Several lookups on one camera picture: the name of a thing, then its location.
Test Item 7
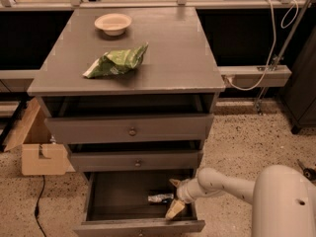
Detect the white hanging cable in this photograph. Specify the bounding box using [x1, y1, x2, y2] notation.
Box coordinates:
[225, 0, 300, 92]

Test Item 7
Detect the light wooden block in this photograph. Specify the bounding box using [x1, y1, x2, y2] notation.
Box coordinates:
[22, 144, 73, 176]

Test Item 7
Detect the black tool on floor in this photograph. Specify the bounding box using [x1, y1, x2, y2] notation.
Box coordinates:
[297, 160, 316, 181]

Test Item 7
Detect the dark cabinet at right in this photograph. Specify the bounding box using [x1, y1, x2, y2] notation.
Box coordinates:
[281, 27, 316, 134]

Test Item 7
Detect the grey wooden drawer cabinet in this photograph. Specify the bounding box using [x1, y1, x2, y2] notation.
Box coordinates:
[27, 6, 227, 237]

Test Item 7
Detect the green crumpled chip bag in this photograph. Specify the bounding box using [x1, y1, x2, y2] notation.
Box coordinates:
[83, 42, 148, 79]

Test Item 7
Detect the grey metal rail frame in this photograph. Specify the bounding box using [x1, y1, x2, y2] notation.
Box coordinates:
[0, 0, 316, 117]

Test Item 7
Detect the black floor cable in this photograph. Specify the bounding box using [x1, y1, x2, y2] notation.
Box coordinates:
[34, 175, 47, 237]

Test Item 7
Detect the white ceramic bowl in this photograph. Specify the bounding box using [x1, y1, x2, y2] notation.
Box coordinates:
[94, 13, 132, 37]

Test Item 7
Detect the grey top drawer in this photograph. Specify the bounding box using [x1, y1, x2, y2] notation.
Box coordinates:
[45, 114, 213, 144]

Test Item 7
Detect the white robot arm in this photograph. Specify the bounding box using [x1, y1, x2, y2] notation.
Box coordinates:
[166, 165, 316, 237]

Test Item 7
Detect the grey middle drawer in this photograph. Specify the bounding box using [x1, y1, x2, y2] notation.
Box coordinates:
[70, 150, 203, 172]

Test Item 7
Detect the grey open bottom drawer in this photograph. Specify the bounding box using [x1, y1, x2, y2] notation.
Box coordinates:
[74, 169, 204, 237]

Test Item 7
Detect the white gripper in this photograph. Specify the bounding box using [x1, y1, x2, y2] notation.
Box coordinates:
[165, 178, 201, 220]

